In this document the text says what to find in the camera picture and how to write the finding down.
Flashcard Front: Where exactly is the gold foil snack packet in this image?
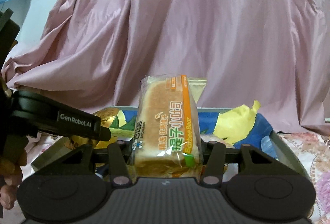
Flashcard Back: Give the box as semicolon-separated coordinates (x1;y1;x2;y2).
64;108;128;150

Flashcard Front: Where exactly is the person left hand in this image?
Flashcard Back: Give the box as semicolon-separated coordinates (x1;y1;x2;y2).
1;150;27;210

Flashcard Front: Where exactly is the toast bread packet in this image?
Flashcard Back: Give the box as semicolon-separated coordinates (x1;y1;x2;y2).
128;75;203;179

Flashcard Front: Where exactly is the floral bed sheet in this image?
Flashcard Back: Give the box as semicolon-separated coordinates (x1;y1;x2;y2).
0;132;330;224

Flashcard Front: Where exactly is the grey cardboard tray box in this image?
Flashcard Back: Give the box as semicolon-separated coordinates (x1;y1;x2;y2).
31;107;308;176

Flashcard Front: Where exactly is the pink satin curtain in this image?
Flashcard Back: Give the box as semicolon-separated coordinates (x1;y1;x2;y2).
2;0;329;136

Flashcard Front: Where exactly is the colourful painted paper liner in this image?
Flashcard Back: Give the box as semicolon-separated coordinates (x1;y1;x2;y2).
105;100;273;152

